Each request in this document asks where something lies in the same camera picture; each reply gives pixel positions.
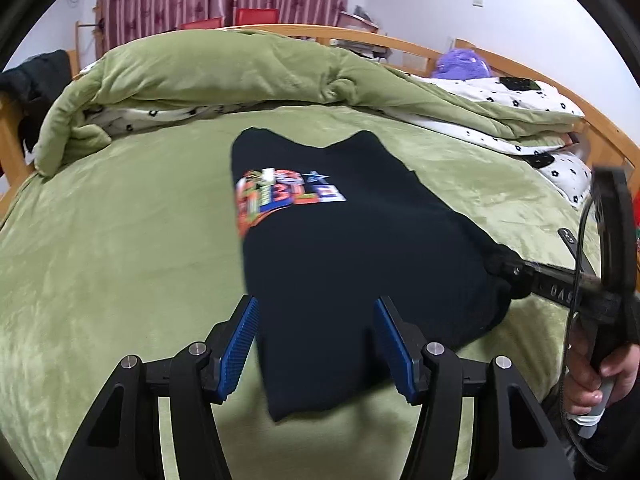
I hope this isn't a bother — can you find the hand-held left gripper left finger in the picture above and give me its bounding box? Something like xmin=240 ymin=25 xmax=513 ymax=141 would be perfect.
xmin=56 ymin=295 xmax=261 ymax=480

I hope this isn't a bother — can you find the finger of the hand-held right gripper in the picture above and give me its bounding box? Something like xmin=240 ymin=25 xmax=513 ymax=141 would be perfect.
xmin=556 ymin=227 xmax=598 ymax=281
xmin=487 ymin=245 xmax=601 ymax=316

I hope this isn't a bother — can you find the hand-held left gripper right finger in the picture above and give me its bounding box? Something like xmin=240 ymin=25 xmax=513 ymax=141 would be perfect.
xmin=372 ymin=296 xmax=576 ymax=480

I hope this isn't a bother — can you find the black sweatshirt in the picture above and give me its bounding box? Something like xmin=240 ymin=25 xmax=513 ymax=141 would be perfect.
xmin=230 ymin=127 xmax=513 ymax=423

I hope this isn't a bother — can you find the person's right hand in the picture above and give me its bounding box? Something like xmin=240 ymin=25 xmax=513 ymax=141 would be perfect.
xmin=562 ymin=320 xmax=640 ymax=418

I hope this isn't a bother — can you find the white flower print pillow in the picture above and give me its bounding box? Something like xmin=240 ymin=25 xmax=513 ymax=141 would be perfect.
xmin=520 ymin=152 xmax=593 ymax=208

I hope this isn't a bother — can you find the green plush bed sheet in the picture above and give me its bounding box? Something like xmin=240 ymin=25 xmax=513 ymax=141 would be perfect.
xmin=0 ymin=105 xmax=606 ymax=480

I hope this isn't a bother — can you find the purple plush toy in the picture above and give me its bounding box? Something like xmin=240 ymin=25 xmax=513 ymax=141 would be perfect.
xmin=430 ymin=49 xmax=493 ymax=81

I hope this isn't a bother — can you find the green quilt with flowered lining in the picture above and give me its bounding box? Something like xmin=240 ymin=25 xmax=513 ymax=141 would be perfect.
xmin=32 ymin=27 xmax=586 ymax=176

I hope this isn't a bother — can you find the pile of boxes and papers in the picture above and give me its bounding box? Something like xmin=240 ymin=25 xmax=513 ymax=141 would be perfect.
xmin=327 ymin=5 xmax=396 ymax=61

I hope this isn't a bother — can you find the black jacket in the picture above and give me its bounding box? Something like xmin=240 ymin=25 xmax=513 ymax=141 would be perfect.
xmin=0 ymin=50 xmax=68 ymax=153

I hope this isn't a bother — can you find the wooden coat rack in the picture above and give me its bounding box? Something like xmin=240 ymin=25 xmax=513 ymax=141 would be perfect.
xmin=75 ymin=7 xmax=106 ymax=68

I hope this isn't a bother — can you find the black cable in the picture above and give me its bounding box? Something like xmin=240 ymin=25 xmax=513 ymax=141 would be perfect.
xmin=560 ymin=195 xmax=608 ymax=471

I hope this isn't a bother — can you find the wooden bed frame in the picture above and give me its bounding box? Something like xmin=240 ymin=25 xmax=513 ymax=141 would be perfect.
xmin=0 ymin=24 xmax=640 ymax=221

